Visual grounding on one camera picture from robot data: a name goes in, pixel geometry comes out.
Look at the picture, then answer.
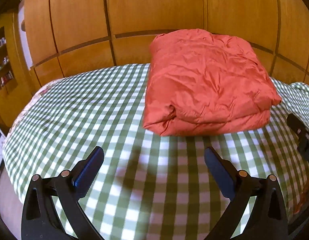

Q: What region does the orange puffer jacket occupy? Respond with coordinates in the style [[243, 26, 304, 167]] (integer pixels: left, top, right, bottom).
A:
[[143, 29, 282, 136]]

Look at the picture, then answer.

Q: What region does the green white checkered bedspread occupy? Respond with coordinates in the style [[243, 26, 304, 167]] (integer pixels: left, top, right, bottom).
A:
[[3, 64, 309, 239]]

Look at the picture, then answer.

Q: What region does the wooden shelf cabinet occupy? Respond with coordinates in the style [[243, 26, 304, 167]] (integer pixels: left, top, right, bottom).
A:
[[0, 11, 34, 134]]

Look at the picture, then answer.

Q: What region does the large wooden wardrobe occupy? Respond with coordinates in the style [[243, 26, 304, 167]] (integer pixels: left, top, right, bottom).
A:
[[24, 0, 309, 89]]

